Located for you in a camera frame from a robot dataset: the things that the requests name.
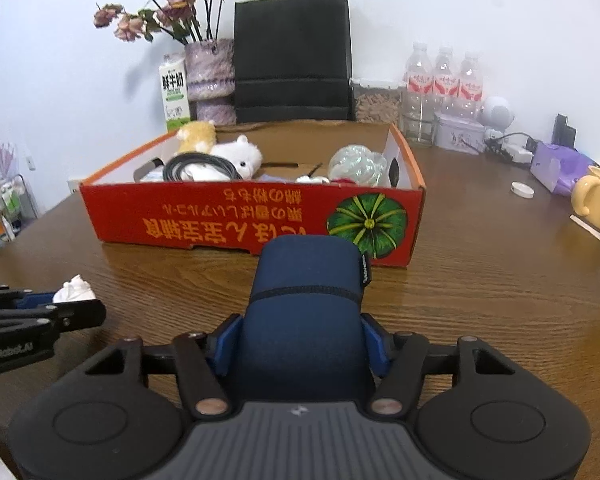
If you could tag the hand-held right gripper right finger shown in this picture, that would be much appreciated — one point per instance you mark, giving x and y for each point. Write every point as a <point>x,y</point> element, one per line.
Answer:
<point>375,345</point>

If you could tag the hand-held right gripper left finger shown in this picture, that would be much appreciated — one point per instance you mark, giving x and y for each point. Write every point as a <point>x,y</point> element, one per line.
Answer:
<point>225,347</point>

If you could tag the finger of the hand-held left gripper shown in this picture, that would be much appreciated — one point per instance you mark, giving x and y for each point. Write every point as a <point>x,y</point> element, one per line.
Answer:
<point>35,298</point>
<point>80,314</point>

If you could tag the white tissue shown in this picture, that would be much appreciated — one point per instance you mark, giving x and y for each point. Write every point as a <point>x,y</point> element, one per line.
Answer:
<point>75,290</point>

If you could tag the navy blue pouch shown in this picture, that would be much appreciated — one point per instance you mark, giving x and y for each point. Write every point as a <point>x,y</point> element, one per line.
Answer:
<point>305,310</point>

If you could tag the orange cardboard box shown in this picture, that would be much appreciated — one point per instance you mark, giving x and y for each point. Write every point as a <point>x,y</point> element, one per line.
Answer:
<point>205,215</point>

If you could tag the wooden desktop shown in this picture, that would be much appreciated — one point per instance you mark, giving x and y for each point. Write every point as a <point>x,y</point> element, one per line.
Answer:
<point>480,285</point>

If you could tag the pink feather decoration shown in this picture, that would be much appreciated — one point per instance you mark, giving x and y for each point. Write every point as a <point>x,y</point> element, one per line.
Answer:
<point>2,152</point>

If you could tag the small white tissue wad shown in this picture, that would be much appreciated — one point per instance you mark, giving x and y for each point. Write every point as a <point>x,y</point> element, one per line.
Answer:
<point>315,179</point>

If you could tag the iridescent clear plastic bag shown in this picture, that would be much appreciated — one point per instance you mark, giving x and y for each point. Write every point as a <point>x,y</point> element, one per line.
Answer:
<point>357,165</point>

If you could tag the white plush toy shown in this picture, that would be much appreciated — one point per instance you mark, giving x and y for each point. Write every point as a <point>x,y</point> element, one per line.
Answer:
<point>240,155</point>

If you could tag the yellow plush toy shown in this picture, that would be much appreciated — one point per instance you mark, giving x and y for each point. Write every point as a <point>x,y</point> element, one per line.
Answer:
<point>197,137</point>

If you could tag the small white round lid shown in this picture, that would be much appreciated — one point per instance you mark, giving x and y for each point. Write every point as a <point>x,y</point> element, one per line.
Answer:
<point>522,190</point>

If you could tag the clear drinking glass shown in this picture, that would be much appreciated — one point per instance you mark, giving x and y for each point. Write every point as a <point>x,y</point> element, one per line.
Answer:
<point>419,127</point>

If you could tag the white tin box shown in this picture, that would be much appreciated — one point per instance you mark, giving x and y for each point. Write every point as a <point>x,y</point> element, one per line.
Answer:
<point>459,134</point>

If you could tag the white power strip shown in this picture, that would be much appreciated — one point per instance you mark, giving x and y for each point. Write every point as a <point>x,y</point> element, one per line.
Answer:
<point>512,151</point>

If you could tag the green white milk carton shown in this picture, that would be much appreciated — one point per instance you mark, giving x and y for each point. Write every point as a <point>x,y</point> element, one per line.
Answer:
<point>175,95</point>

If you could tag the clear pellet container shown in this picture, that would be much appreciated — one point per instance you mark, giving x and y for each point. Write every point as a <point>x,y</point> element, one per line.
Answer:
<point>377,102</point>

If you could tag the white paper card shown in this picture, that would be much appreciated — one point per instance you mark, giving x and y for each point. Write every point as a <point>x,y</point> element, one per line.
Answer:
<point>592,232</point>

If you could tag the purple tissue pack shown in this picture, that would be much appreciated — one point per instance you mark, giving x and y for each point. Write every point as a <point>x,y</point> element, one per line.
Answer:
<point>562,170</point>

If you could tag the white round speaker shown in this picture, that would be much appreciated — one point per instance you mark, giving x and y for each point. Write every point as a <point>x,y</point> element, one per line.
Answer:
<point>497,114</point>

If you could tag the purple fuzzy vase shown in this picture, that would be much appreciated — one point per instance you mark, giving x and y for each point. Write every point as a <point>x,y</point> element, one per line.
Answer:
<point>210,75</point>

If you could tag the black upright device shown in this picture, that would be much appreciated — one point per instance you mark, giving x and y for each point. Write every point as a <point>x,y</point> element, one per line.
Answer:
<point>565,131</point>

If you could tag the black paper bag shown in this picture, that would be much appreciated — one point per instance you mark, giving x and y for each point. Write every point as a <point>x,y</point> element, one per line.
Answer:
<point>292,50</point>

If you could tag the dried rose bouquet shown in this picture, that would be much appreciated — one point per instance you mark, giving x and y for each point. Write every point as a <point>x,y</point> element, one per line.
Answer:
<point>175,0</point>

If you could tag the white wall vent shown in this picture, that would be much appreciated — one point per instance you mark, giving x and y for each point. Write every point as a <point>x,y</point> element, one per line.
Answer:
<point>77,184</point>

